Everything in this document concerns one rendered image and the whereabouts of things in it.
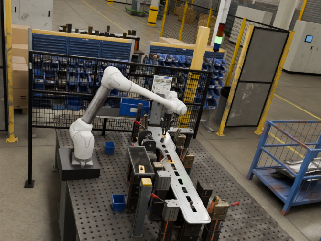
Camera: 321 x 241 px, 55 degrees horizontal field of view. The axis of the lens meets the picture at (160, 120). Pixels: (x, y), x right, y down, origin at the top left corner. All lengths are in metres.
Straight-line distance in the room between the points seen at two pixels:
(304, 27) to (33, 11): 9.45
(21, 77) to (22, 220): 2.58
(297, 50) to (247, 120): 7.56
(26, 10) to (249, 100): 6.04
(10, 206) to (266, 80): 4.54
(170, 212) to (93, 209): 0.68
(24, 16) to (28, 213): 6.40
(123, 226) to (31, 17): 7.40
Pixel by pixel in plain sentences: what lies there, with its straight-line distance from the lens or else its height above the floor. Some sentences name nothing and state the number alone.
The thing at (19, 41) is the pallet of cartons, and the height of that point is 0.79.
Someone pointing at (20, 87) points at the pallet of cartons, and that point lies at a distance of 5.41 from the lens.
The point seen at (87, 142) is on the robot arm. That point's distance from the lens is 2.67.
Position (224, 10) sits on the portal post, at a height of 2.05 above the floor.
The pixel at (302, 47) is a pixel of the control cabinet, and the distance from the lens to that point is 13.50.
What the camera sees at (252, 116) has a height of 0.35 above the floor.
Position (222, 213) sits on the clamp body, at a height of 0.99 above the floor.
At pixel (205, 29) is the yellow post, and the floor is 1.98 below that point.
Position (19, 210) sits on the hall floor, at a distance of 3.59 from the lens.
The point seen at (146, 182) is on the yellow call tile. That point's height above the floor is 1.16.
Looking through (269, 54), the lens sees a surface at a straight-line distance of 5.80.
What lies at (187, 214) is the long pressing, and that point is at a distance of 2.13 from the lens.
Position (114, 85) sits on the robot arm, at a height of 1.53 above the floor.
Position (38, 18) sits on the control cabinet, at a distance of 9.10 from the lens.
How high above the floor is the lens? 2.34
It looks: 23 degrees down
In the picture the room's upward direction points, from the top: 11 degrees clockwise
